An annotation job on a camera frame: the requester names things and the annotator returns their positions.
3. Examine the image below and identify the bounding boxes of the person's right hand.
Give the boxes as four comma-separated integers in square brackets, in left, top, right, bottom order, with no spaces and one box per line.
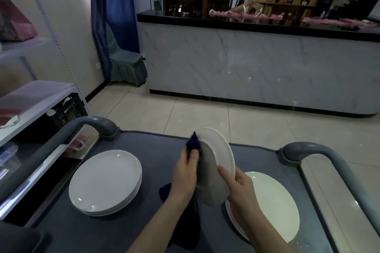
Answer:
[217,165,262,221]

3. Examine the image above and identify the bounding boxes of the person's left hand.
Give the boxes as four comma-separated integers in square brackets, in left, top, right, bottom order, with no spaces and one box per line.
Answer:
[169,149,200,203]

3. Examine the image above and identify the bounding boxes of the stack of white plates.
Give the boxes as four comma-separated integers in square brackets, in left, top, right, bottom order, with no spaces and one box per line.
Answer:
[224,172,300,244]

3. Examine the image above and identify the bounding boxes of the dark blue cleaning cloth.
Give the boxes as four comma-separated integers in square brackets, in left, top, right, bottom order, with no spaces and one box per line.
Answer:
[159,131,202,250]

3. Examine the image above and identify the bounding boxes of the white round plate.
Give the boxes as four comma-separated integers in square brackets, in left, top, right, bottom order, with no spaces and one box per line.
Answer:
[193,127,236,206]
[68,150,143,217]

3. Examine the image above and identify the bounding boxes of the person's right forearm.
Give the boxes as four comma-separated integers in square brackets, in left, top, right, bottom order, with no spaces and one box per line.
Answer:
[234,208,295,253]

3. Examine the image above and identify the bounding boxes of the person's left forearm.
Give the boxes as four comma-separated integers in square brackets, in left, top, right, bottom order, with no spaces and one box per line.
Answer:
[127,193,194,253]

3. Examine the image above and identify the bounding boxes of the grey service cart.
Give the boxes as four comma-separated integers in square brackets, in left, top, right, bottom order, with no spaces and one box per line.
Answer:
[0,115,380,253]

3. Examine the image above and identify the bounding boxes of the chair with grey-green cover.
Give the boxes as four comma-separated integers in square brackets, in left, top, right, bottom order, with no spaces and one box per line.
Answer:
[105,23,148,87]

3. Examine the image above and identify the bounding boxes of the marble bar counter black top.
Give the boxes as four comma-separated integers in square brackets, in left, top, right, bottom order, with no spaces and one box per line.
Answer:
[136,9,380,119]

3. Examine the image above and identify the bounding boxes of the black plastic crate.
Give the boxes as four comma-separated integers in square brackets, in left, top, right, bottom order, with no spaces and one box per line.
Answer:
[47,93,89,143]

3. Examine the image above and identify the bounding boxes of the row of pink bags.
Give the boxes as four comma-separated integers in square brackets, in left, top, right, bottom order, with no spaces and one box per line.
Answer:
[209,9,380,30]

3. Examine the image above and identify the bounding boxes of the white metal shelf rack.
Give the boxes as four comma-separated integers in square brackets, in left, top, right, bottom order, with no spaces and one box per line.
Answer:
[0,0,91,221]

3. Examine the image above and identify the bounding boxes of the clear container blue lid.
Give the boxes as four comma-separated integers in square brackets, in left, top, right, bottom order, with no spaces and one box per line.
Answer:
[0,142,19,170]

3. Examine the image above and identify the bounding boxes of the blue curtain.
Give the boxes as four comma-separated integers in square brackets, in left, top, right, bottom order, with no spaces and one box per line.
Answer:
[89,0,140,81]

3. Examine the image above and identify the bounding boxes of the black pegged stand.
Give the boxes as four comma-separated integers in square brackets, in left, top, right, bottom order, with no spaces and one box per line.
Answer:
[338,0,380,21]

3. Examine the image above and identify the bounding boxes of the pink bag white handles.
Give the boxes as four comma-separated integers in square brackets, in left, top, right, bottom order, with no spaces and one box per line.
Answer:
[66,134,88,152]

